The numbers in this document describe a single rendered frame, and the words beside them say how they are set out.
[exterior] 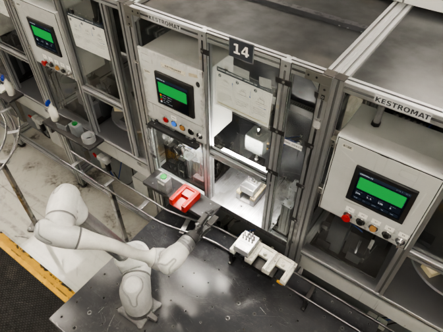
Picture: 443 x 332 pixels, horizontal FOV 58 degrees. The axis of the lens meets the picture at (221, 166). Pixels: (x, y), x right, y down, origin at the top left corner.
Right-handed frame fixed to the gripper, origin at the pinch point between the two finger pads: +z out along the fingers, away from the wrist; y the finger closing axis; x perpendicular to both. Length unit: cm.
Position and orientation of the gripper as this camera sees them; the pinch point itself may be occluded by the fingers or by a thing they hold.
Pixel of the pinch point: (213, 214)
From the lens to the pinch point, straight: 217.3
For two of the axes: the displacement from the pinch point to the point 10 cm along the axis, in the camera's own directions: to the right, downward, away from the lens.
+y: 0.0, -7.0, -7.2
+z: 5.9, -5.8, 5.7
